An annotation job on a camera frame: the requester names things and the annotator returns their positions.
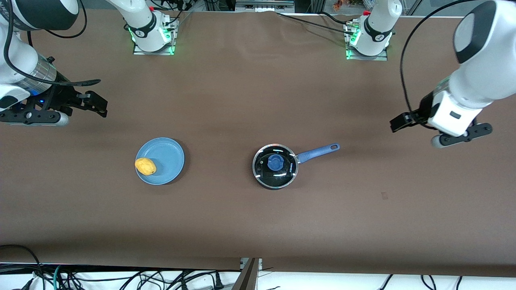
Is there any brown table cover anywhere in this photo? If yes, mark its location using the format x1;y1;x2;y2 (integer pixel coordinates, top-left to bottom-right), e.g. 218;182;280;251
0;9;516;278

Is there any black pot blue handle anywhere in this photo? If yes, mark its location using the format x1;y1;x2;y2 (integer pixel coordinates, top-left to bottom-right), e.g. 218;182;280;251
252;143;341;190

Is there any black looped floor cable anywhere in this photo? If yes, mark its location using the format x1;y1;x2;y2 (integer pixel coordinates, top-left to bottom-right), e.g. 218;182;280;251
0;244;46;290

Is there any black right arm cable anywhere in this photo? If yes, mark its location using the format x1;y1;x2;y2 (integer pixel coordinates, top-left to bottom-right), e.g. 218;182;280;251
3;0;102;87

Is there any long black table cable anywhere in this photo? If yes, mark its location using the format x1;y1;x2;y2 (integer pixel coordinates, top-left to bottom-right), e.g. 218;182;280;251
276;11;355;35

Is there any aluminium frame rail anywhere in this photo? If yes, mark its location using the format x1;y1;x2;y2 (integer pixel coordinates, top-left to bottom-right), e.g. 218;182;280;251
235;0;295;12

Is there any blue round plate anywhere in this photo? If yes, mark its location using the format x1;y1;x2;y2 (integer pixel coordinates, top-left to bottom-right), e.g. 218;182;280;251
135;137;185;186

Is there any glass lid blue knob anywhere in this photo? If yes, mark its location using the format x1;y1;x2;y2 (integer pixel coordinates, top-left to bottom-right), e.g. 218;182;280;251
253;144;299;189

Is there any yellow potato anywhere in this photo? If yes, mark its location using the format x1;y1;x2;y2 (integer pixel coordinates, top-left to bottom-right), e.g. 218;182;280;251
135;157;157;176

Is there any short black table cable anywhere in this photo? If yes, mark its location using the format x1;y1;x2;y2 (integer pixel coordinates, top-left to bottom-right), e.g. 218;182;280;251
318;10;350;25

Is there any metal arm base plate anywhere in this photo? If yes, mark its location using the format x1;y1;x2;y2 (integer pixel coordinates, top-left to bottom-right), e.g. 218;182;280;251
345;21;389;61
133;17;178;56

